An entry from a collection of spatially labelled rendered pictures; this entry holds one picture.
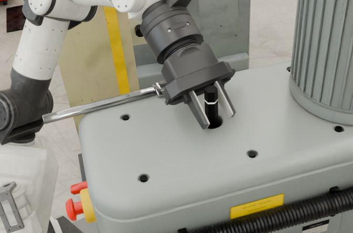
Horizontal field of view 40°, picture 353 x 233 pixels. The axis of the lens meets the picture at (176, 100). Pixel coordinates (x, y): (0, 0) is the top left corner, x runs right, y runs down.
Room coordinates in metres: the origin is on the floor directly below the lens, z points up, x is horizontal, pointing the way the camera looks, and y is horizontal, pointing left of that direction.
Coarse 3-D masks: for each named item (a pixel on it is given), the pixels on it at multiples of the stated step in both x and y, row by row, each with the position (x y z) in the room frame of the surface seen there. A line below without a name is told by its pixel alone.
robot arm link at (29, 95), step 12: (12, 72) 0.90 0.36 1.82; (12, 84) 0.88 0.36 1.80; (24, 84) 0.87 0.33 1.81; (36, 84) 0.87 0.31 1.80; (48, 84) 0.90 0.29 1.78; (12, 96) 0.85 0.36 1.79; (24, 96) 0.86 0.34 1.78; (36, 96) 0.87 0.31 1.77; (24, 108) 0.84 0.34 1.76; (36, 108) 0.87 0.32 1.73; (24, 120) 0.83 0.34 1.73; (36, 120) 0.88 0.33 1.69
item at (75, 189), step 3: (78, 183) 0.65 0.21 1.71; (81, 183) 0.65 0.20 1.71; (84, 183) 0.65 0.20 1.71; (72, 186) 0.65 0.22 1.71; (75, 186) 0.65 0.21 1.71; (78, 186) 0.65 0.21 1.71; (81, 186) 0.64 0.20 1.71; (84, 186) 0.64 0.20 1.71; (87, 186) 0.64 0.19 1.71; (72, 189) 0.64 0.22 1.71; (75, 189) 0.64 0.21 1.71; (78, 189) 0.64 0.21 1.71; (72, 192) 0.64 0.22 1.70; (75, 192) 0.64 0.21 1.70; (78, 192) 0.64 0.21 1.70
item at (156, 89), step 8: (152, 88) 0.70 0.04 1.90; (160, 88) 0.69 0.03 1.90; (120, 96) 0.68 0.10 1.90; (128, 96) 0.68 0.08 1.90; (136, 96) 0.68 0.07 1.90; (144, 96) 0.68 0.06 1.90; (160, 96) 0.67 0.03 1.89; (88, 104) 0.67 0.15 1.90; (96, 104) 0.66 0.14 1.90; (104, 104) 0.66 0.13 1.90; (112, 104) 0.66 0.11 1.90; (56, 112) 0.65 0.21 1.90; (64, 112) 0.65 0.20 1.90; (72, 112) 0.65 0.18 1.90; (80, 112) 0.65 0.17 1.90; (88, 112) 0.65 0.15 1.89; (48, 120) 0.63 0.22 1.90; (56, 120) 0.64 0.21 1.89
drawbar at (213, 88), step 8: (208, 88) 0.60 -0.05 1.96; (216, 88) 0.60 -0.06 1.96; (208, 96) 0.59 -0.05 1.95; (216, 96) 0.60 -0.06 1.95; (208, 104) 0.59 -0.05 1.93; (216, 104) 0.60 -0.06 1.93; (208, 112) 0.59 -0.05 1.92; (216, 112) 0.60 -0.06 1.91; (216, 120) 0.60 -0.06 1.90; (208, 128) 0.59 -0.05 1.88
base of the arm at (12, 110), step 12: (0, 96) 0.84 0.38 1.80; (48, 96) 0.92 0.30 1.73; (0, 108) 0.82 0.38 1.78; (12, 108) 0.81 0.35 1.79; (48, 108) 0.90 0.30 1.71; (0, 120) 0.81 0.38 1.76; (12, 120) 0.80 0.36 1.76; (0, 132) 0.80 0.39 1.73; (12, 132) 0.83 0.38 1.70; (24, 132) 0.85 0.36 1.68; (36, 132) 0.89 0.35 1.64
